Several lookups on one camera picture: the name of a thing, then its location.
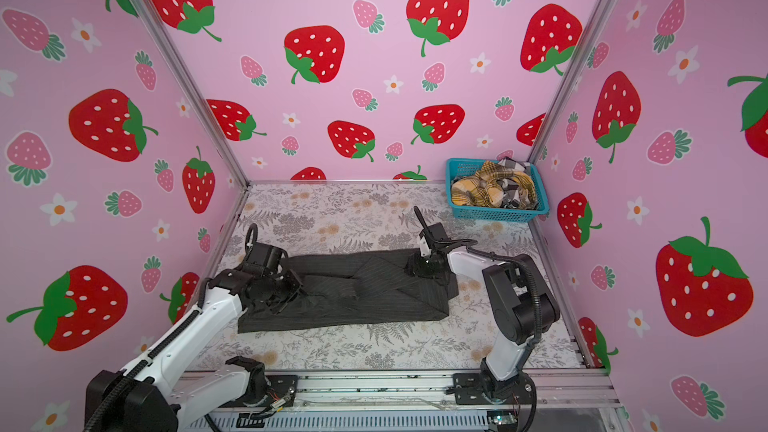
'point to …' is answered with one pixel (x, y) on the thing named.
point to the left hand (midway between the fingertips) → (309, 288)
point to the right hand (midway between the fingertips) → (411, 269)
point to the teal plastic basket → (457, 168)
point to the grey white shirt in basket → (510, 187)
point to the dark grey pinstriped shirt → (355, 287)
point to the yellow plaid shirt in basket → (483, 188)
